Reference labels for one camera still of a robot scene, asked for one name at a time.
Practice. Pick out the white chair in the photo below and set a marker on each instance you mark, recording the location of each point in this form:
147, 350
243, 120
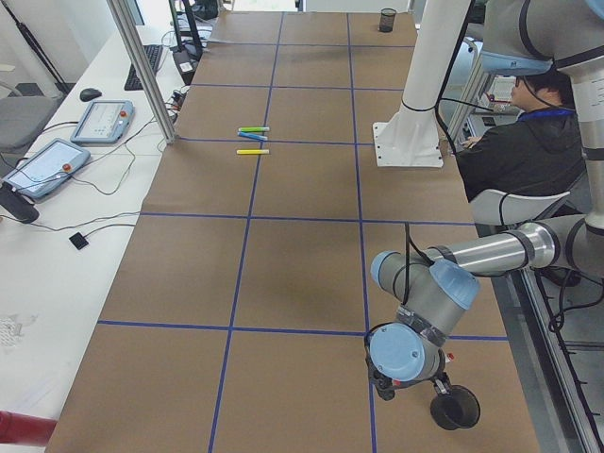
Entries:
495, 208

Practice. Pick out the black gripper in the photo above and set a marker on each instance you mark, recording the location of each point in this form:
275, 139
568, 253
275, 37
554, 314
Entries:
442, 385

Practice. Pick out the black cylindrical handle object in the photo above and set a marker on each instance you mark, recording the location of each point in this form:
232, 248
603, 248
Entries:
17, 205

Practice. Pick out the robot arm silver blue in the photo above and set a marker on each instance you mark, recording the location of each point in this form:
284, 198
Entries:
437, 286

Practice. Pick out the teach pendant near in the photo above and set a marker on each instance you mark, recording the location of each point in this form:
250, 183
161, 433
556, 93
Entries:
45, 171

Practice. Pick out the green marker pen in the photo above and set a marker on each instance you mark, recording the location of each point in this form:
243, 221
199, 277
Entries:
253, 129

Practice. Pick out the grey office chair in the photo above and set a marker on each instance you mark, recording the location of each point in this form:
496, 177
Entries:
23, 118

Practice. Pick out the yellow marker pen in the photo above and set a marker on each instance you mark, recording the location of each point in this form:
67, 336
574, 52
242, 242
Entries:
252, 152

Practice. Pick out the blue marker pen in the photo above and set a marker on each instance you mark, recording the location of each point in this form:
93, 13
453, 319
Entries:
253, 136

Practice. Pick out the teach pendant far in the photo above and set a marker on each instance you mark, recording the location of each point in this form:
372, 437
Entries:
103, 122

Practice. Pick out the small black square device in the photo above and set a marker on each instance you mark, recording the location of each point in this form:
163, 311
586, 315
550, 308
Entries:
78, 240

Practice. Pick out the aluminium frame post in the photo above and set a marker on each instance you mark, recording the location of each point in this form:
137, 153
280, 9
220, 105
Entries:
124, 21

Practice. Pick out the white camera post with base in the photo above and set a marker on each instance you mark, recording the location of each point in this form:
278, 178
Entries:
411, 137

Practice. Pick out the black computer mouse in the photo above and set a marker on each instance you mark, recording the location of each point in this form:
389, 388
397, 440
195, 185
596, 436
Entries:
89, 94

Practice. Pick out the teach pendant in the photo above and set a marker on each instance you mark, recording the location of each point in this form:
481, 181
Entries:
103, 122
45, 171

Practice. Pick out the black cup near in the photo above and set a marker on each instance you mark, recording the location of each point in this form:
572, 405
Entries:
459, 408

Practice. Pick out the black mesh pen holder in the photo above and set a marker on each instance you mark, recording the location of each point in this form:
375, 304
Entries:
386, 20

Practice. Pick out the seated person in black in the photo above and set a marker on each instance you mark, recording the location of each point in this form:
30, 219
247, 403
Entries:
540, 154

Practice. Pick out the red object at corner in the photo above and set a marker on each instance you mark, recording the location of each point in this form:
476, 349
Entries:
21, 429

